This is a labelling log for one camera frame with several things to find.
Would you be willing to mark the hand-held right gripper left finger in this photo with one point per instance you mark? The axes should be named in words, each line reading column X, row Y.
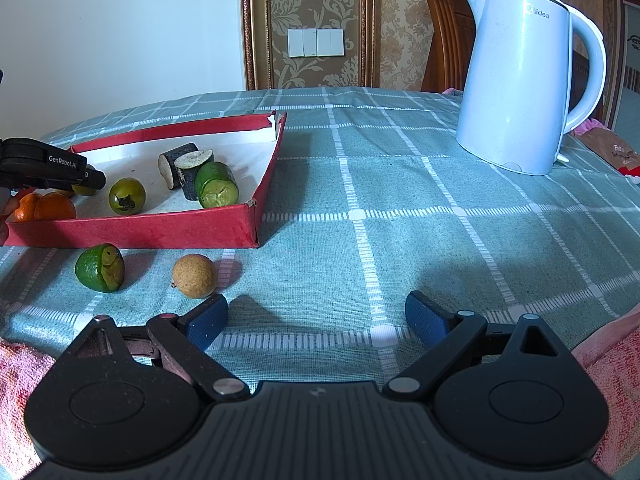
column 207, row 317

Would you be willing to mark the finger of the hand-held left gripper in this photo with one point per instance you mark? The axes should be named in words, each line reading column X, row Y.
column 96, row 180

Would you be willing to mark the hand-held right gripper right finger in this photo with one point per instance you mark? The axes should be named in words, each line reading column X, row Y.
column 425, row 317

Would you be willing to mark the small green round fruit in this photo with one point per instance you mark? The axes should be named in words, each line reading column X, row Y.
column 82, row 191

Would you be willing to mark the large green tomato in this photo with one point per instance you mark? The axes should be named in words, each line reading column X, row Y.
column 127, row 196

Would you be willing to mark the brown round longan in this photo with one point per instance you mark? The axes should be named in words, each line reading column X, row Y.
column 194, row 276

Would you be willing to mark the large orange mandarin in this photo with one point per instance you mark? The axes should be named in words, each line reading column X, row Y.
column 56, row 208

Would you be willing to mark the red shallow cardboard box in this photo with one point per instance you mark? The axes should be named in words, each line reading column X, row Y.
column 150, row 232

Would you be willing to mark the dark cylindrical vegetable piece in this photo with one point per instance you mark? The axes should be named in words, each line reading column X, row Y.
column 189, row 182
column 176, row 156

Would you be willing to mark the green avocado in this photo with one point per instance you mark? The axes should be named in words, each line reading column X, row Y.
column 97, row 270

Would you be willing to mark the green cucumber piece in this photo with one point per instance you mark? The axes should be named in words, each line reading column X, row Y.
column 217, row 187

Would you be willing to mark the person's left hand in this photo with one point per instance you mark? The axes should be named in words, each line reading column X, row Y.
column 4, row 232

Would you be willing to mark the small orange mandarin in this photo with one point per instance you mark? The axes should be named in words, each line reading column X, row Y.
column 22, row 210

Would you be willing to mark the green checked tablecloth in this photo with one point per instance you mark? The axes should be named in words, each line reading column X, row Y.
column 400, row 185

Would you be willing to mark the pink towel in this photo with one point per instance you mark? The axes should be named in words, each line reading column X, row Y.
column 615, row 375

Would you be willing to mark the pink cloth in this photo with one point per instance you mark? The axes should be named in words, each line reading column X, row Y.
column 451, row 91

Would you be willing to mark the white electric kettle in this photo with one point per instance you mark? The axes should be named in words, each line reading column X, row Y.
column 515, row 85

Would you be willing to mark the brown snack packet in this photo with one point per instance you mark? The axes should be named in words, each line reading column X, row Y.
column 612, row 150

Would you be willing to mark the white wall switch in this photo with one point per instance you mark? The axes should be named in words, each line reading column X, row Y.
column 315, row 42

